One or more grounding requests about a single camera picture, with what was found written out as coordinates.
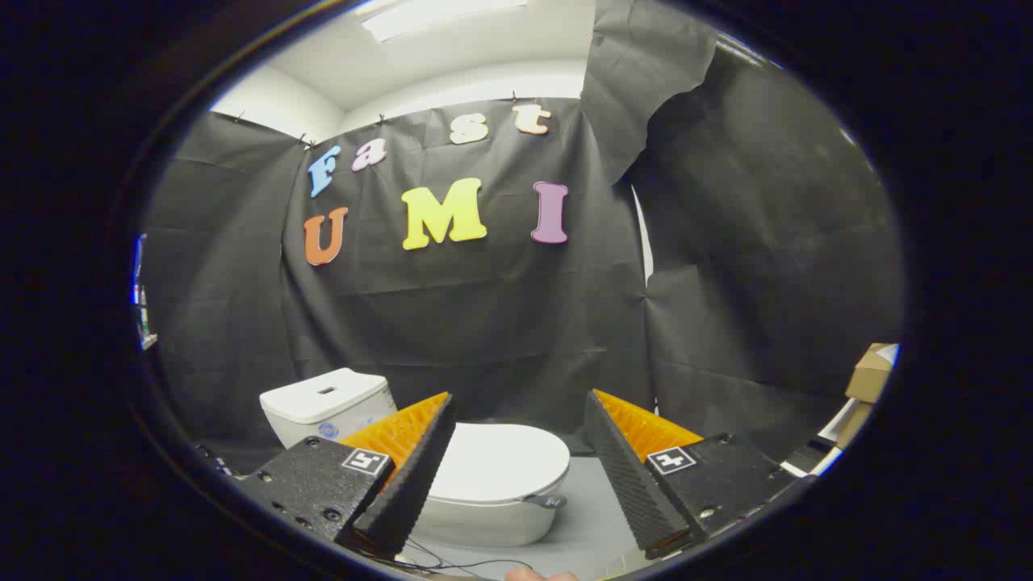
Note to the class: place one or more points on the white toilet tank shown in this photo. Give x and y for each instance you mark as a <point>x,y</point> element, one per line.
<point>323,403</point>

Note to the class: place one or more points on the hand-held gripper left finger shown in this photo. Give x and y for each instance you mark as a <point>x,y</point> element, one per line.
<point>420,468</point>

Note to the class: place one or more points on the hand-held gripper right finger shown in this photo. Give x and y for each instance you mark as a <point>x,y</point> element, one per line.
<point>625,476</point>

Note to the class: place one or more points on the brown cardboard box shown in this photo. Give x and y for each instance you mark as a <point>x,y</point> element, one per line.
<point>854,424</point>
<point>870,375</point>

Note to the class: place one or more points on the cluttered white equipment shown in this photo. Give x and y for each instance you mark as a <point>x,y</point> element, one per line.
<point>143,307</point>

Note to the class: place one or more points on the black backdrop cloth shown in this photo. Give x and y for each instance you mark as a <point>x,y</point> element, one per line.
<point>484,323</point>

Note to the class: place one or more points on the dark lid pull tab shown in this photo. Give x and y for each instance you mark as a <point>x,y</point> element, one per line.
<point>547,501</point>

